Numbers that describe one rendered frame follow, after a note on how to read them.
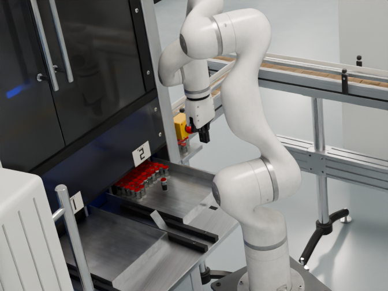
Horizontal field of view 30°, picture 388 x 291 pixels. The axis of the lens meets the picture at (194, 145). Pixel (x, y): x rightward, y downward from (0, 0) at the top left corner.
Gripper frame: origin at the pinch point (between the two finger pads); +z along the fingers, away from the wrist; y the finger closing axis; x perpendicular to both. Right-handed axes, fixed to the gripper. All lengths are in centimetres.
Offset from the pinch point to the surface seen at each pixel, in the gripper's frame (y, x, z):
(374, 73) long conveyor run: -92, 16, 16
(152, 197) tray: 11.7, -17.3, 22.5
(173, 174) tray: -3.1, -20.0, 22.5
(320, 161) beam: -84, -7, 60
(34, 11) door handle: 41, -17, -56
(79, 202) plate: 38.2, -22.4, 9.2
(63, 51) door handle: 35, -17, -42
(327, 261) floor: -77, -3, 111
